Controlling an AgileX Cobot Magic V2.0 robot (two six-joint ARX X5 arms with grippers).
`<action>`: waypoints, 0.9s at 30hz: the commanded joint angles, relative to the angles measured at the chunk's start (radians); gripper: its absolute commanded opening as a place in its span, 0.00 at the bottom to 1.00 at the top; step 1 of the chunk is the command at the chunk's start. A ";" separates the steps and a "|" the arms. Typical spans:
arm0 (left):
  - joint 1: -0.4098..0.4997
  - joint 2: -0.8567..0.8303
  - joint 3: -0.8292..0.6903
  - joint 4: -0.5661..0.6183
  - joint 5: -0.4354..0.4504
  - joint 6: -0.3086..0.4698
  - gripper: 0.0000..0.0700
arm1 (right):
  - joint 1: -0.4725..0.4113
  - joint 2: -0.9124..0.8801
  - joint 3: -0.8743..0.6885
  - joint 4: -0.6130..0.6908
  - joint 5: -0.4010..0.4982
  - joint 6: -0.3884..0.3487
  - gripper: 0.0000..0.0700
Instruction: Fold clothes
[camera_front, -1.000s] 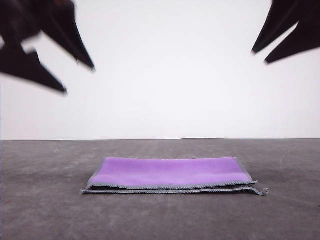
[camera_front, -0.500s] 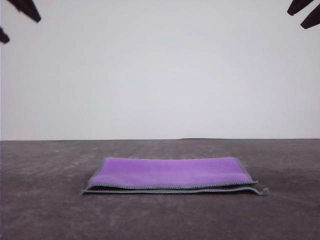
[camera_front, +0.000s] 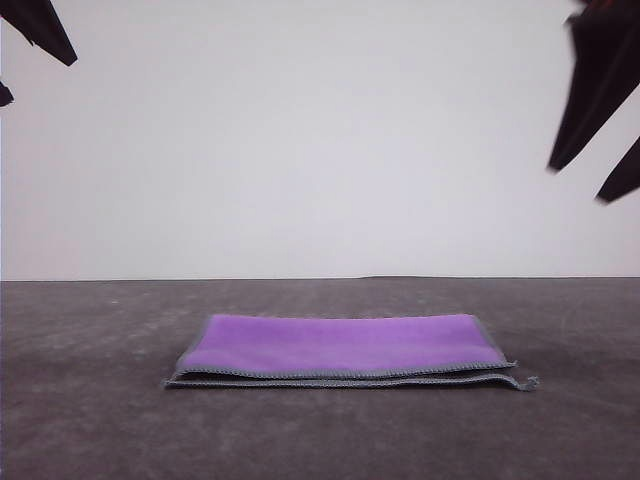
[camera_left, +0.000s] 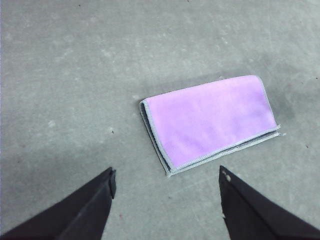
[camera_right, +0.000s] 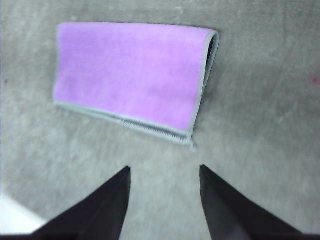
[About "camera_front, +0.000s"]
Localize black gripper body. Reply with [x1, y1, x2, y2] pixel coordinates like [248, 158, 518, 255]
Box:
[572, 0, 640, 15]

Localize purple towel with grey hem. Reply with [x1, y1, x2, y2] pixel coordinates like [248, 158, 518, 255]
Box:
[160, 313, 541, 392]

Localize grey table cloth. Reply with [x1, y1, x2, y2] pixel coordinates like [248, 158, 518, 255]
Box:
[0, 276, 640, 480]

